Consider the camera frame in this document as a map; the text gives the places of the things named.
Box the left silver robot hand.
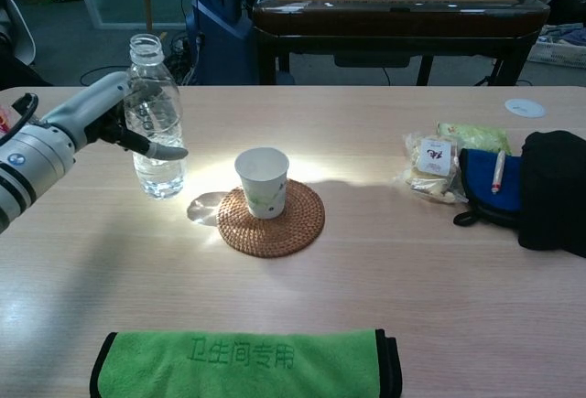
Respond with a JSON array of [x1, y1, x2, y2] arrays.
[[39, 71, 190, 161]]

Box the transparent plastic water bottle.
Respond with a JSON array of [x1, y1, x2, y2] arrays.
[[122, 33, 188, 201]]

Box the white paper cup green print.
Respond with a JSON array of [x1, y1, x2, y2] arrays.
[[233, 146, 290, 221]]

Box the white chair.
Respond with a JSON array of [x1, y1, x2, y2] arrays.
[[0, 0, 37, 65]]

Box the round woven rattan coaster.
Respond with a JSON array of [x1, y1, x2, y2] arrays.
[[215, 177, 326, 260]]

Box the green microfiber cloth black trim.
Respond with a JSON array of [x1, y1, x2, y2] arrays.
[[89, 328, 404, 398]]

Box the brown mahjong table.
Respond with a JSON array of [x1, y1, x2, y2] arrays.
[[251, 0, 551, 87]]

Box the clear snack bag white label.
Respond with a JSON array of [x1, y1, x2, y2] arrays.
[[389, 131, 469, 205]]

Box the green snack packet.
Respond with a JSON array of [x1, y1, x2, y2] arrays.
[[435, 121, 513, 156]]

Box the blue cloth black trim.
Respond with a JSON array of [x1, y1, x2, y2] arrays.
[[452, 147, 524, 230]]

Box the white pen red tip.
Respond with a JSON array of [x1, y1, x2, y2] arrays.
[[491, 149, 506, 196]]

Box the black tripod stand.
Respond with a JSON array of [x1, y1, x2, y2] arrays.
[[474, 0, 540, 87]]

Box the white round grommet cover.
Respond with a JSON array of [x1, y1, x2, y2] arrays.
[[504, 97, 548, 119]]

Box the white plastic crate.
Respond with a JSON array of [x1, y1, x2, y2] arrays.
[[526, 34, 586, 66]]

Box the black cap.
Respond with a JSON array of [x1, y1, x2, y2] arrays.
[[516, 130, 586, 260]]

